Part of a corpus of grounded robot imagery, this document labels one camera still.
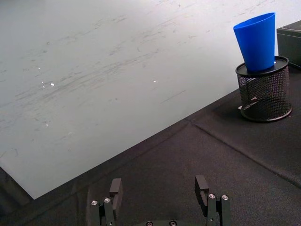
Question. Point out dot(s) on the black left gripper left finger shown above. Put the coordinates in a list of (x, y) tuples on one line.
[(113, 204)]

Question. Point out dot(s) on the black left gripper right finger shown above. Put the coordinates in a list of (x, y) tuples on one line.
[(212, 207)]

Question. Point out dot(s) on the black table cloth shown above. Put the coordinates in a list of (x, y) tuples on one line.
[(188, 169)]

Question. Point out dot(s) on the black mesh pen holder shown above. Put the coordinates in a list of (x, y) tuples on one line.
[(265, 94)]

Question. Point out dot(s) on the blue plastic cup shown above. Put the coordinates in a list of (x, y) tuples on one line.
[(257, 44)]

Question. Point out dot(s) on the black box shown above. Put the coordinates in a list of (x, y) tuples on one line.
[(290, 43)]

